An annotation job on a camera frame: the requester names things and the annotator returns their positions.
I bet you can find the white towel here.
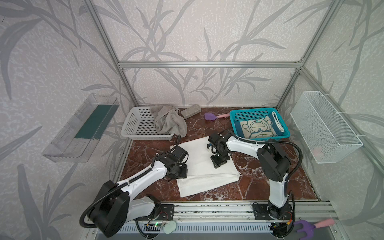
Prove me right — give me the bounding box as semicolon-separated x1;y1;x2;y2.
177;137;240;198

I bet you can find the teal plastic basket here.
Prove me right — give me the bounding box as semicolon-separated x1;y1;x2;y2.
230;108;291;142

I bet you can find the white perforated plastic basket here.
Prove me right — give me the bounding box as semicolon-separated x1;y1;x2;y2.
121;107;173;141

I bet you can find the blue beige Doraemon towel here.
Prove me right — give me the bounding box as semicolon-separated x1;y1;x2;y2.
235;111;288;139

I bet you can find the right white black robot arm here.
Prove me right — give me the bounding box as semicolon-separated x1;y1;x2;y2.
207;131;303;219

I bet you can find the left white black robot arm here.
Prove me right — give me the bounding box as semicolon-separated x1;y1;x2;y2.
79;146;189;238

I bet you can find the purple pink toy spatula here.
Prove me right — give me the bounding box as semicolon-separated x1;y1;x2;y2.
204;113;230;121

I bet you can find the grey sponge block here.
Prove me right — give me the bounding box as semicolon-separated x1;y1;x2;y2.
181;105;202;119

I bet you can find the grey towel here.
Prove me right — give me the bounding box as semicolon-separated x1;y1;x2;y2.
150;105;187;138

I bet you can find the small green circuit board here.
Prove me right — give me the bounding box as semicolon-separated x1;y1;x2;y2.
145;222;167;231

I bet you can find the pale green oval disc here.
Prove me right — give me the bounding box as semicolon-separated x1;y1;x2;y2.
163;221;177;234

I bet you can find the purple pink toy fork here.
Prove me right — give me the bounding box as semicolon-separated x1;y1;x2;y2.
293;219;336;240

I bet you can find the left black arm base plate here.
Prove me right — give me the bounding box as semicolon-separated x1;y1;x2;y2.
150;204;175;221

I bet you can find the aluminium front rail frame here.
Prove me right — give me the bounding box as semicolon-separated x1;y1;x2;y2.
139;201;348;240

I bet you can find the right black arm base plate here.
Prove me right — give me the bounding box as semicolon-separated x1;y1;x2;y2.
252;202;294;221

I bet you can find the clear acrylic wall shelf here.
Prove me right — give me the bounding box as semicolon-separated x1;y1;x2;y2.
42;94;120;163

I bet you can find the white wire mesh basket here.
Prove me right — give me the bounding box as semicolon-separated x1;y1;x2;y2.
291;91;364;164

